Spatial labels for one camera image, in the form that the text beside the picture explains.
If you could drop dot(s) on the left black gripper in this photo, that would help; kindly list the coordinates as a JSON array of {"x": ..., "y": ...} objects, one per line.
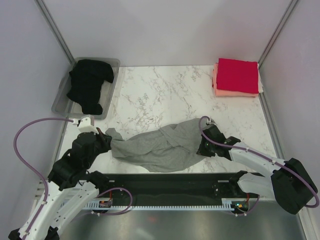
[{"x": 106, "y": 140}]

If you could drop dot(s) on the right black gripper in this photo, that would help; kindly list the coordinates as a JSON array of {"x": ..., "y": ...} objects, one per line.
[{"x": 202, "y": 151}]

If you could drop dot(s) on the grey t shirt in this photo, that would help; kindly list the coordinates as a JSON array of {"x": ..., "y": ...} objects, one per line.
[{"x": 171, "y": 148}]

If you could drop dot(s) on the clear plastic bin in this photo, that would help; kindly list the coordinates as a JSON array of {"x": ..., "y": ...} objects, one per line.
[{"x": 63, "y": 106}]

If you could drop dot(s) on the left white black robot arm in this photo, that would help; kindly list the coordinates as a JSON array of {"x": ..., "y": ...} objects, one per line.
[{"x": 69, "y": 188}]

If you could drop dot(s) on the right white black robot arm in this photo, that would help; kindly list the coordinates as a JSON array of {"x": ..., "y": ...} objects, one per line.
[{"x": 285, "y": 181}]

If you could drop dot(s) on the black t shirt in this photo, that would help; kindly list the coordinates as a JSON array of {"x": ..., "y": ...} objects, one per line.
[{"x": 87, "y": 78}]

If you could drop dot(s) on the pink folded t shirt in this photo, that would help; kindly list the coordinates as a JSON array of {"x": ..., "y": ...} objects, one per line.
[{"x": 226, "y": 93}]

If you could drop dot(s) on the red folded t shirt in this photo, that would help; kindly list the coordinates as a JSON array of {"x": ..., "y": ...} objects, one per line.
[{"x": 237, "y": 75}]

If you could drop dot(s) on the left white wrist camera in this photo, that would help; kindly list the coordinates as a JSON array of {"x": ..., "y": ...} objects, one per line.
[{"x": 85, "y": 124}]

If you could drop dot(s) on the white slotted cable duct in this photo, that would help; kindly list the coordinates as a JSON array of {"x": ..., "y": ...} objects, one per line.
[{"x": 225, "y": 205}]

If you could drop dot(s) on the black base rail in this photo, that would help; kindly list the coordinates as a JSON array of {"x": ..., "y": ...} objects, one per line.
[{"x": 172, "y": 189}]

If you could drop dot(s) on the left aluminium frame post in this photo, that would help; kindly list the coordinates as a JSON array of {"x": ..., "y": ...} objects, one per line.
[{"x": 55, "y": 30}]

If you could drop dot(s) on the aluminium frame post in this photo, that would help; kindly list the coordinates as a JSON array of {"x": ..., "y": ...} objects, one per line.
[
  {"x": 55, "y": 30},
  {"x": 278, "y": 30}
]

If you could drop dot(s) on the right aluminium frame post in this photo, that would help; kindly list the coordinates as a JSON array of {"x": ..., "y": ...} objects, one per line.
[{"x": 278, "y": 30}]

